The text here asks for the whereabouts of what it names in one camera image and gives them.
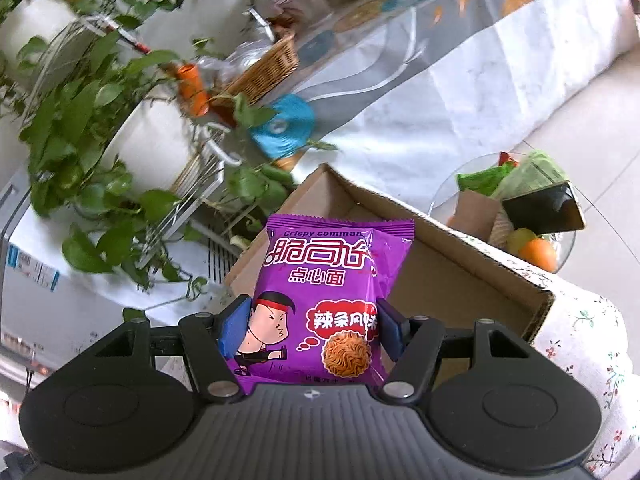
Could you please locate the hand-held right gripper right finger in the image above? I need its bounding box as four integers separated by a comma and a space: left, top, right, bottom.
375, 297, 532, 401

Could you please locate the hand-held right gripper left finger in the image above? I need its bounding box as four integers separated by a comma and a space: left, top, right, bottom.
98, 295, 253, 401

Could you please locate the cardboard box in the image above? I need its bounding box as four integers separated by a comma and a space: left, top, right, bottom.
223, 162, 556, 346

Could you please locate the purple snack packet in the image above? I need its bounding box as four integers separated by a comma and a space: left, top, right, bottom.
234, 212, 416, 396

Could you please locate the brown paper box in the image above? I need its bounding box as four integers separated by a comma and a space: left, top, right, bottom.
452, 190, 504, 241

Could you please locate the yellow green fruit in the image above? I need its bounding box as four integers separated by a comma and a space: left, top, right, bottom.
506, 227, 536, 256

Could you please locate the white metal plant rack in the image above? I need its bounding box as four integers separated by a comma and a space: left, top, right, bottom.
50, 10, 253, 243

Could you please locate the orange fruit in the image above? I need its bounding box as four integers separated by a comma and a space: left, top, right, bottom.
517, 238, 558, 272

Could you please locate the dark green snack packet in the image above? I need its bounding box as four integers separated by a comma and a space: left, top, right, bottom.
456, 167, 516, 196

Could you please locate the glass bowl of items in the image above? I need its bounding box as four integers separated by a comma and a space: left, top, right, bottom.
429, 152, 589, 274

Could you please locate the floral cloth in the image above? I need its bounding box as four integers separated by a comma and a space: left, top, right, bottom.
530, 275, 632, 480

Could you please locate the white plant pot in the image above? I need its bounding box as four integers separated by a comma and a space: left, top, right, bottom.
100, 95, 202, 197
0, 0, 96, 92

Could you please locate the white freezer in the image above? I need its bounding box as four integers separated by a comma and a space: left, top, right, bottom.
0, 165, 236, 441

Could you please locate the light green snack packet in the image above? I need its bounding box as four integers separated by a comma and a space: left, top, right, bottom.
492, 150, 571, 199

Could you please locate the orange tube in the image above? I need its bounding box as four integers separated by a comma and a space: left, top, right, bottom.
176, 64, 211, 116

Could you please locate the white printed tablecloth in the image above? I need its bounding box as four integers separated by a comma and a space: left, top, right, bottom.
200, 0, 640, 197

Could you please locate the wicker basket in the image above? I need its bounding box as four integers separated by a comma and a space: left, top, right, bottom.
220, 30, 301, 107

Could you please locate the green leafy plant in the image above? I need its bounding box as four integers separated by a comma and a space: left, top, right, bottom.
0, 0, 341, 322

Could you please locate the clear plastic bag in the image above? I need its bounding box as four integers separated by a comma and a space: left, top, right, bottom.
195, 35, 282, 92

